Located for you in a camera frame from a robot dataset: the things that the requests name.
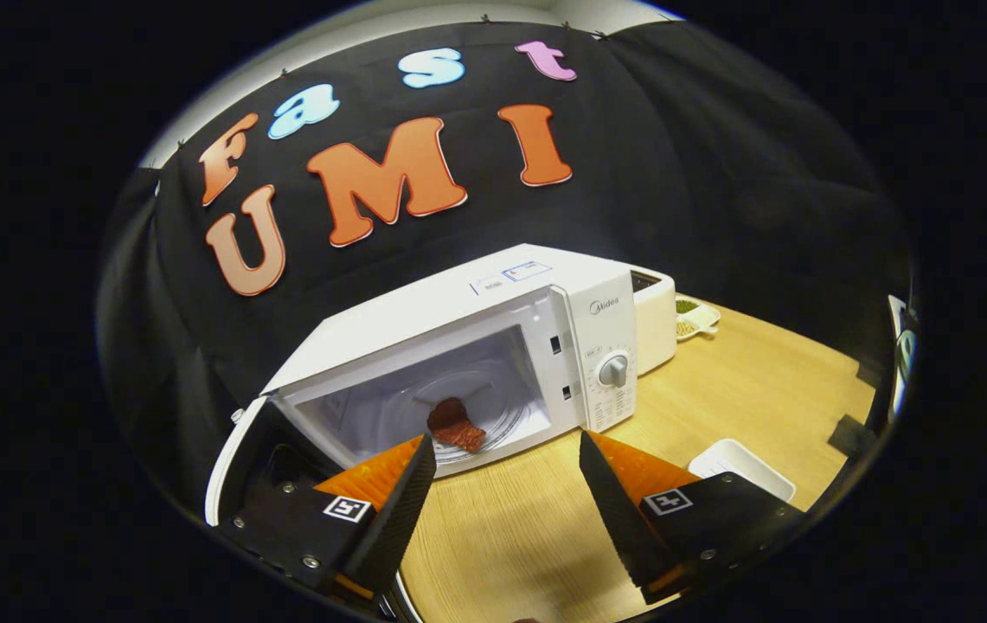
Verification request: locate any white rectangular plate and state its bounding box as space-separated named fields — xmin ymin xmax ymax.
xmin=689 ymin=439 xmax=797 ymax=503

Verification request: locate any white toaster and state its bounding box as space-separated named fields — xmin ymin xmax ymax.
xmin=630 ymin=269 xmax=678 ymax=376

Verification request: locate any black backdrop cloth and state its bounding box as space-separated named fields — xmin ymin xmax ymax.
xmin=95 ymin=22 xmax=913 ymax=520

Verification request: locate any white divided dish with beans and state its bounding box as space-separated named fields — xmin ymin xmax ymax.
xmin=675 ymin=296 xmax=721 ymax=340

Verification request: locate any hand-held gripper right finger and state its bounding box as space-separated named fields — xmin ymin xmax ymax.
xmin=578 ymin=431 xmax=805 ymax=605

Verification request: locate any white microwave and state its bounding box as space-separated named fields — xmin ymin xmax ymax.
xmin=203 ymin=244 xmax=639 ymax=529

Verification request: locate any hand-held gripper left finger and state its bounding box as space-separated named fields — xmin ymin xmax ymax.
xmin=216 ymin=434 xmax=438 ymax=607

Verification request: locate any small black block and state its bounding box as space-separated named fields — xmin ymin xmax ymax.
xmin=828 ymin=415 xmax=876 ymax=459

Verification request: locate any red meat slice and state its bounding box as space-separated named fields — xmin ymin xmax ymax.
xmin=426 ymin=397 xmax=487 ymax=453

